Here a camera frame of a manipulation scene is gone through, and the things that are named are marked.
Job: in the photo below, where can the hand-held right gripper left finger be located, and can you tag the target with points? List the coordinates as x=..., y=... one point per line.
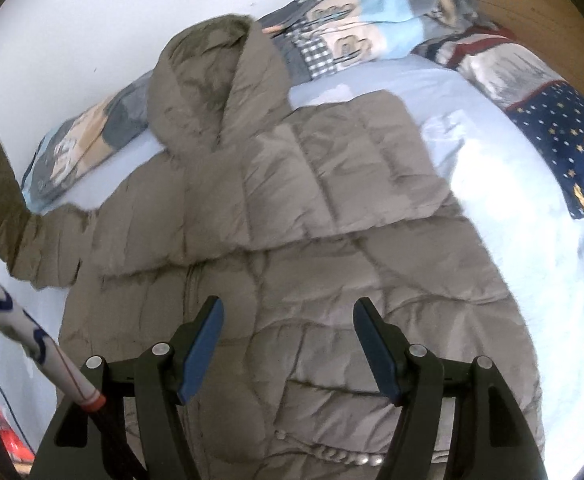
x=203, y=347

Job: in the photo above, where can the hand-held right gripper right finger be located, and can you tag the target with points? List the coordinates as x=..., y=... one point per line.
x=376, y=355

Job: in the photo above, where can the olive puffer jacket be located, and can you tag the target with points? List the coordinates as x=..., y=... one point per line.
x=322, y=210

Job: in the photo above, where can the white blue printed tube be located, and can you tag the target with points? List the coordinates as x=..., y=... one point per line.
x=17, y=322

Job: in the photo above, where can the red box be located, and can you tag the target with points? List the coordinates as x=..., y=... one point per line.
x=12, y=435

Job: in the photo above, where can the navy star striped pillow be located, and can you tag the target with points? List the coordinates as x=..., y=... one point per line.
x=562, y=130

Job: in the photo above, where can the patchwork cartoon print quilt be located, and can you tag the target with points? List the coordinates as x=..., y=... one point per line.
x=382, y=15

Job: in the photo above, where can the wooden headboard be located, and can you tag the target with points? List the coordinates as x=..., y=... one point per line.
x=522, y=0

